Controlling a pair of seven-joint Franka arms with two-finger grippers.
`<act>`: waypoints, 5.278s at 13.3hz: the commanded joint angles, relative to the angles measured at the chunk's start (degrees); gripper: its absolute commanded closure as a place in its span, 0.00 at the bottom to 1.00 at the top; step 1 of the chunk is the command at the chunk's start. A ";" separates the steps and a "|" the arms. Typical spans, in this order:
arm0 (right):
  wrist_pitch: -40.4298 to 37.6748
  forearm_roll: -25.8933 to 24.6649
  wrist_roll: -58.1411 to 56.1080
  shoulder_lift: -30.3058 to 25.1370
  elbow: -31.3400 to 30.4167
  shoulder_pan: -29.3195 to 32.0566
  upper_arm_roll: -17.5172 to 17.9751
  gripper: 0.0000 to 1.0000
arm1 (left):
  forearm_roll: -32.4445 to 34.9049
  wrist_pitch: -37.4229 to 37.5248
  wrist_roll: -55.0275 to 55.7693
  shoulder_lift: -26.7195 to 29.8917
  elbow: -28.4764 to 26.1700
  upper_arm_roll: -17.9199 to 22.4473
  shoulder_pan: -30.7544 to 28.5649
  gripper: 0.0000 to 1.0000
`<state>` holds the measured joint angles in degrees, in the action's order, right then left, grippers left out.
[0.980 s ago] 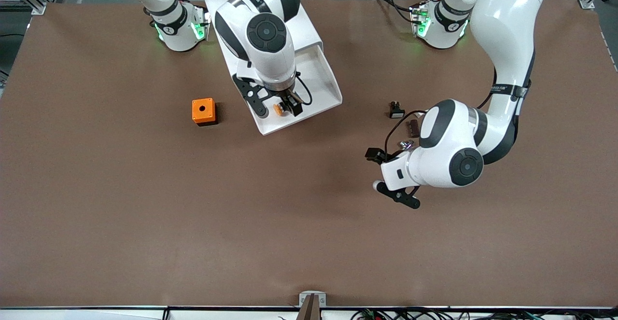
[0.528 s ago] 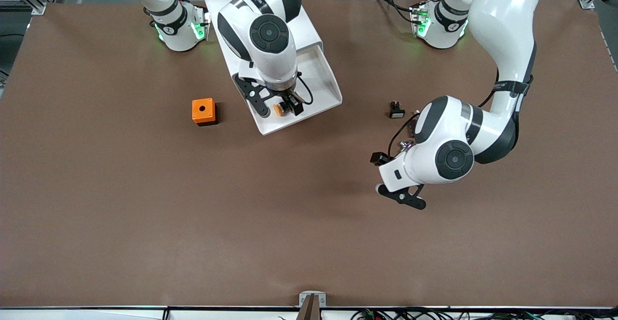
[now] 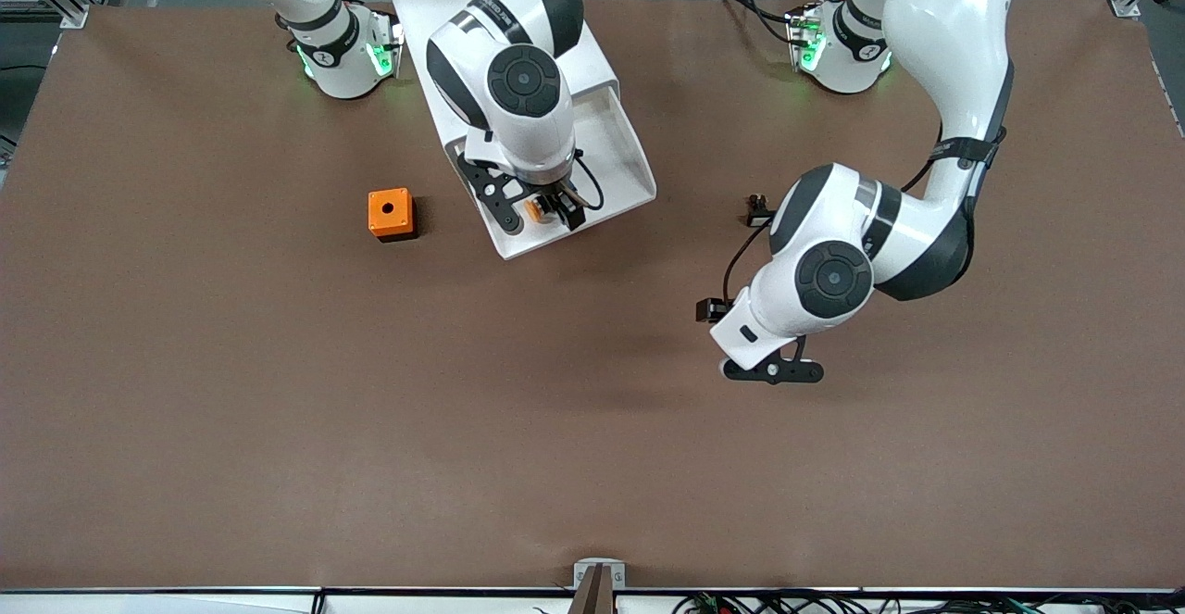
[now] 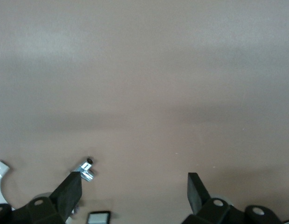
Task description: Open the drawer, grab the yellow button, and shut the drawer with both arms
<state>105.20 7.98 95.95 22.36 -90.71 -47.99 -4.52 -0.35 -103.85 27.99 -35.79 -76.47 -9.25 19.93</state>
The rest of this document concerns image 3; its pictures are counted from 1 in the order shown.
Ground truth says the black base cable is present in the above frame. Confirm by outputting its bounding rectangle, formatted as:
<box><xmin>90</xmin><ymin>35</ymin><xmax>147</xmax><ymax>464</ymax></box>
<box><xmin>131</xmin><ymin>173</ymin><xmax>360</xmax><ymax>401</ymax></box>
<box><xmin>713</xmin><ymin>0</ymin><xmax>802</xmax><ymax>45</ymax></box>

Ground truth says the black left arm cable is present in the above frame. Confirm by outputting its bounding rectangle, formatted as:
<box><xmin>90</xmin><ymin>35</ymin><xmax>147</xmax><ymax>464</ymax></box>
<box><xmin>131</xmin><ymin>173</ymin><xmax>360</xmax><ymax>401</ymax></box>
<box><xmin>722</xmin><ymin>223</ymin><xmax>774</xmax><ymax>305</ymax></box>

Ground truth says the cable bundle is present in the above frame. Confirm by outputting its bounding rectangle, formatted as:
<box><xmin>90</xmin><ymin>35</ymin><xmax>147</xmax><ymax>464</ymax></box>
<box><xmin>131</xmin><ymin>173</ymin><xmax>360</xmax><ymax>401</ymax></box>
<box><xmin>671</xmin><ymin>591</ymin><xmax>1185</xmax><ymax>614</ymax></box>

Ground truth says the metal table edge bracket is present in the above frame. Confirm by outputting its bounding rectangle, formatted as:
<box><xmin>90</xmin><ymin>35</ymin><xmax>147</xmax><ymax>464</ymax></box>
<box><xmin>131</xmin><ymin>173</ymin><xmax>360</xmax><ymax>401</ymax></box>
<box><xmin>574</xmin><ymin>558</ymin><xmax>626</xmax><ymax>592</ymax></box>

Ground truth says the white plastic drawer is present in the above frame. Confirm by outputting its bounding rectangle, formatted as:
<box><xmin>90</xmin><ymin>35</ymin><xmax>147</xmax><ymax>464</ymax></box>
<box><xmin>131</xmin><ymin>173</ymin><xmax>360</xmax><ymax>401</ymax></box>
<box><xmin>444</xmin><ymin>77</ymin><xmax>658</xmax><ymax>261</ymax></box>

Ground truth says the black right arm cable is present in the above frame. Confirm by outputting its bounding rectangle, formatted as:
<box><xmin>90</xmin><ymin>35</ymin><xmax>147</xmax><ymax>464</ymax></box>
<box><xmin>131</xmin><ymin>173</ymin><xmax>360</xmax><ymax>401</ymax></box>
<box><xmin>569</xmin><ymin>149</ymin><xmax>605</xmax><ymax>215</ymax></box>

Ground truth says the white drawer cabinet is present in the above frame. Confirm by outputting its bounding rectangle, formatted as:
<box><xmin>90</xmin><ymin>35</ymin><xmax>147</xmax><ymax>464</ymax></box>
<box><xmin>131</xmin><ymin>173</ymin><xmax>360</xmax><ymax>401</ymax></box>
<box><xmin>389</xmin><ymin>0</ymin><xmax>623</xmax><ymax>226</ymax></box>

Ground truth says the white table edge rail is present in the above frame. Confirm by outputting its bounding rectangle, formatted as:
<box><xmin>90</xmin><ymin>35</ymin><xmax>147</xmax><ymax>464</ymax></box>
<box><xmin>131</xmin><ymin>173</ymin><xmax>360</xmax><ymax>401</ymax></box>
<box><xmin>0</xmin><ymin>586</ymin><xmax>1185</xmax><ymax>614</ymax></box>

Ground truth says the orange button box black base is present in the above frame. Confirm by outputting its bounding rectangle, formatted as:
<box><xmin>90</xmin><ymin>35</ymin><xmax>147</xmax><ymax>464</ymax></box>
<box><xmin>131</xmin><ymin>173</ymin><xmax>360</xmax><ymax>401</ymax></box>
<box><xmin>368</xmin><ymin>188</ymin><xmax>418</xmax><ymax>243</ymax></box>

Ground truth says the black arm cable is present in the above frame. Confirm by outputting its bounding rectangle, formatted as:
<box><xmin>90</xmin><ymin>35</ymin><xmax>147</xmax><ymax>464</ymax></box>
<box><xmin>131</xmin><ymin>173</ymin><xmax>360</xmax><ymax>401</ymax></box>
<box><xmin>569</xmin><ymin>149</ymin><xmax>605</xmax><ymax>215</ymax></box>
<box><xmin>722</xmin><ymin>223</ymin><xmax>774</xmax><ymax>305</ymax></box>

